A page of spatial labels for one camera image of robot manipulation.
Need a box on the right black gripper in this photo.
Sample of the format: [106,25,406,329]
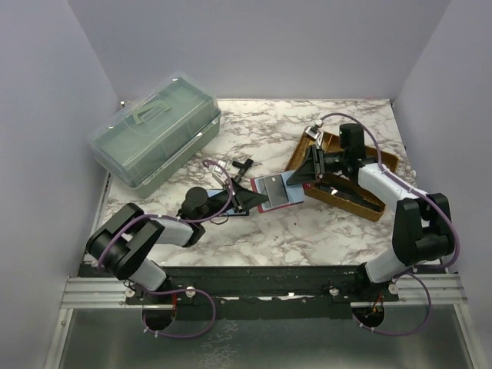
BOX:
[288,145,348,185]

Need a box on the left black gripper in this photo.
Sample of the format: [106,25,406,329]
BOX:
[198,178,268,224]

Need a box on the black leather card holder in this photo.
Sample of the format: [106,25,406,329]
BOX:
[207,189,250,217]

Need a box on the red leather card holder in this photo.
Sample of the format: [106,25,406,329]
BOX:
[250,170,305,214]

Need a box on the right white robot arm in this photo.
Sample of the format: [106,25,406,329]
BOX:
[287,123,458,301]

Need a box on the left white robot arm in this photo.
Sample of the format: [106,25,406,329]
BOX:
[85,182,268,304]

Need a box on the black T-shaped tool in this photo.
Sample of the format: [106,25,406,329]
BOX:
[232,158,254,183]

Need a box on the black pen tool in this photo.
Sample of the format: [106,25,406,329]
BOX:
[314,183,383,212]

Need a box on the woven bamboo organizer tray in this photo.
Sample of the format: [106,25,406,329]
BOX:
[285,132,399,222]

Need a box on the green plastic storage box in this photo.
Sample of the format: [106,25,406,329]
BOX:
[88,73,221,198]

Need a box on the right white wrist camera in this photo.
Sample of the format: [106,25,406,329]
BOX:
[304,122,324,147]

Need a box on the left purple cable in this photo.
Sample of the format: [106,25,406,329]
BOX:
[98,159,236,340]

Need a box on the aluminium extrusion rail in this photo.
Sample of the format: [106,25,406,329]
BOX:
[61,268,467,309]

